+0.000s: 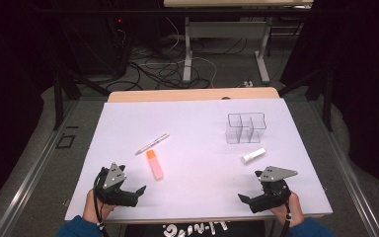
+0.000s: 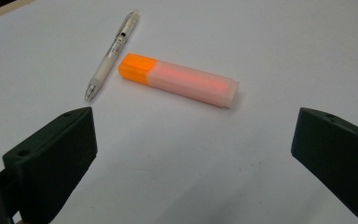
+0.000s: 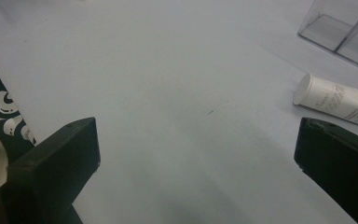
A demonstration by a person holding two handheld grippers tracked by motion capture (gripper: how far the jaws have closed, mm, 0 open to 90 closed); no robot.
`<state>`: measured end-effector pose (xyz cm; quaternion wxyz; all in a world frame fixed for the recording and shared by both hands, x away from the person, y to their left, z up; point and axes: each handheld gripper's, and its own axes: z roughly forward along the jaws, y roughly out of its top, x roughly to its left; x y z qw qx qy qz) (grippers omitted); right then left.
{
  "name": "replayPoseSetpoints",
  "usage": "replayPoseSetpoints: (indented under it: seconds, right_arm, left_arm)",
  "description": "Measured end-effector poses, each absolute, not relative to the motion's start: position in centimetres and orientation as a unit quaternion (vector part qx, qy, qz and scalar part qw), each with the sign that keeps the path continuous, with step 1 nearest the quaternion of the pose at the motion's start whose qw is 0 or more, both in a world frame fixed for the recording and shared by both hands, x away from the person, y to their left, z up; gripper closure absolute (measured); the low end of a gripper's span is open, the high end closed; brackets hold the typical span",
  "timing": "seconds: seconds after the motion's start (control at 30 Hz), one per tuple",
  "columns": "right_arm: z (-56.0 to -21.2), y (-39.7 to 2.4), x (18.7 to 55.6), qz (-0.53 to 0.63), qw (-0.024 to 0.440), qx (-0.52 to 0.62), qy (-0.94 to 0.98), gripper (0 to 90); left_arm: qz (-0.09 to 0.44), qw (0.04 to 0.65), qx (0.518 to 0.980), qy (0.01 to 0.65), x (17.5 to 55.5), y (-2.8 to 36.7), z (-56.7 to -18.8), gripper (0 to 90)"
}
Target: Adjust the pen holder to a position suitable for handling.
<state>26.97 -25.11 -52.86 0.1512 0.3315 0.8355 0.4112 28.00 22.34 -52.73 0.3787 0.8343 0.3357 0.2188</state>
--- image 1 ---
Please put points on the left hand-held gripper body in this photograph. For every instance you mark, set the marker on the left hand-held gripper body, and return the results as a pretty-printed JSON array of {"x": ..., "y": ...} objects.
[{"x": 113, "y": 179}]

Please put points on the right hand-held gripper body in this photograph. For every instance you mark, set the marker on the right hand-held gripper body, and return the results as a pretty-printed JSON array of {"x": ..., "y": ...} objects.
[{"x": 273, "y": 194}]

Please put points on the orange highlighter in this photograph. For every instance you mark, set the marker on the orange highlighter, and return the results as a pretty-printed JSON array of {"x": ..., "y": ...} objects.
[{"x": 155, "y": 166}]

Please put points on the white glue stick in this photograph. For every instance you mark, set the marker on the white glue stick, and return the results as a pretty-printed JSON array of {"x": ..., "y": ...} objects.
[{"x": 254, "y": 155}]

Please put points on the white pen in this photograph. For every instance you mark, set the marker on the white pen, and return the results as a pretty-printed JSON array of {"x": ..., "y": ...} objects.
[{"x": 152, "y": 144}]

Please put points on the clear plastic pen holder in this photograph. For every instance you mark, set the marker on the clear plastic pen holder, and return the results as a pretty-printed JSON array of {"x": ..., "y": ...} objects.
[{"x": 245, "y": 135}]

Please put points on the person's right hand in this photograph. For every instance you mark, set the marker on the person's right hand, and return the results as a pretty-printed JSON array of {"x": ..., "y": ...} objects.
[{"x": 291, "y": 212}]

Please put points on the person's left hand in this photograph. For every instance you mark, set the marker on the person's left hand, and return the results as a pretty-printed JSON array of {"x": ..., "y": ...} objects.
[{"x": 93, "y": 210}]

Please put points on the white table mat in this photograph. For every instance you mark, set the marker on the white table mat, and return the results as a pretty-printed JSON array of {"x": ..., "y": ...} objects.
[{"x": 197, "y": 184}]

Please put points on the person's black printed shirt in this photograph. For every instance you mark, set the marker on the person's black printed shirt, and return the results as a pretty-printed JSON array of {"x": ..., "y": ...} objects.
[{"x": 194, "y": 229}]

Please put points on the black metal stand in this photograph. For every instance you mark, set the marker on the black metal stand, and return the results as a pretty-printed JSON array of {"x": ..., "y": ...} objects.
[
  {"x": 327, "y": 105},
  {"x": 58, "y": 98}
]

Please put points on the wooden table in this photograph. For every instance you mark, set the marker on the wooden table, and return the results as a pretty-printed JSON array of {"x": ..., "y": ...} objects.
[{"x": 177, "y": 94}]

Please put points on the white power plug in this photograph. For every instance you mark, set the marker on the white power plug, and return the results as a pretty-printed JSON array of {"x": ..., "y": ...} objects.
[{"x": 248, "y": 83}]

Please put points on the black computer tower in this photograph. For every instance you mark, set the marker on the black computer tower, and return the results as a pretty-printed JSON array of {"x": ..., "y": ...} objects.
[{"x": 95, "y": 49}]

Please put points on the dark curtain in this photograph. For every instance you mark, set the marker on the dark curtain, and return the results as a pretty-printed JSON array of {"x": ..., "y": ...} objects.
[
  {"x": 10, "y": 82},
  {"x": 368, "y": 82}
]

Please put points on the white metal-legged desk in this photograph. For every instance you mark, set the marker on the white metal-legged desk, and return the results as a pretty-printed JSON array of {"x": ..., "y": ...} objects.
[{"x": 187, "y": 49}]

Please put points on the aluminium floor rail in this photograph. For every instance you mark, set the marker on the aluminium floor rail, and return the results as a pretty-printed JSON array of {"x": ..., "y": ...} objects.
[
  {"x": 29, "y": 181},
  {"x": 352, "y": 184}
]

